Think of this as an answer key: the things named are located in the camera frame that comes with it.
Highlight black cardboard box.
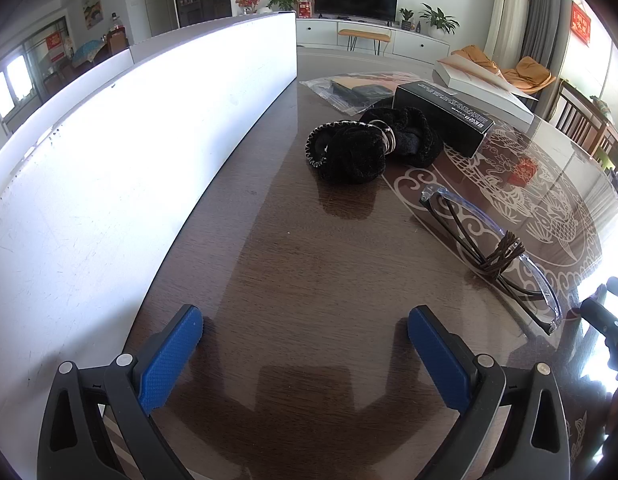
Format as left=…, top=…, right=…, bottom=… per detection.
left=391, top=80, right=496, bottom=159

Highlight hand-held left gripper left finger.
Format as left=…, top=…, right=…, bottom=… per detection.
left=36, top=304, right=205, bottom=480

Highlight blue cloth item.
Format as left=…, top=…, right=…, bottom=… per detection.
left=71, top=40, right=108, bottom=64

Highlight white door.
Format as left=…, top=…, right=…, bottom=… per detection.
left=140, top=0, right=179, bottom=36

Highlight white television cabinet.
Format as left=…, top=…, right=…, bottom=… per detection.
left=295, top=17, right=453, bottom=64

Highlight wooden stool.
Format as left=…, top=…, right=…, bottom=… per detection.
left=337, top=28, right=393, bottom=56

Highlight clear bag with dark card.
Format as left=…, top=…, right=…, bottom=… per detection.
left=299, top=72, right=421, bottom=114

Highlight orange cushioned lounge chair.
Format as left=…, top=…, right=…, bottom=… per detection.
left=449, top=44, right=558, bottom=94

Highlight wooden chair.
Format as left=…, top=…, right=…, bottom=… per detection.
left=548, top=79, right=618, bottom=157

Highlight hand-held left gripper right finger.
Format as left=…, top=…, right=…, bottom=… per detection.
left=408, top=305, right=572, bottom=480

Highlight grey curtain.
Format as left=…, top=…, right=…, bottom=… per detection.
left=519, top=0, right=572, bottom=82

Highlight white board wall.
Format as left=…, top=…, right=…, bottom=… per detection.
left=0, top=11, right=298, bottom=463

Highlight large leafy potted plant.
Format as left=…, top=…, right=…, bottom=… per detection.
left=418, top=3, right=461, bottom=36

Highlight brown hair ties on glasses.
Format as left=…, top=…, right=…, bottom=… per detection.
left=481, top=229, right=528, bottom=281

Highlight flat white box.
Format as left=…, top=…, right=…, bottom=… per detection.
left=435, top=57, right=535, bottom=126

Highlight red wall hanging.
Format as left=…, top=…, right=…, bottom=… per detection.
left=570, top=0, right=592, bottom=47

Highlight white curtain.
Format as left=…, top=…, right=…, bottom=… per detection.
left=484, top=0, right=532, bottom=59

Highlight hair tie bundle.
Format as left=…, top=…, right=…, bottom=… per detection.
left=371, top=118, right=396, bottom=154

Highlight clear frame glasses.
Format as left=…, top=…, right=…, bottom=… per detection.
left=419, top=184, right=564, bottom=336

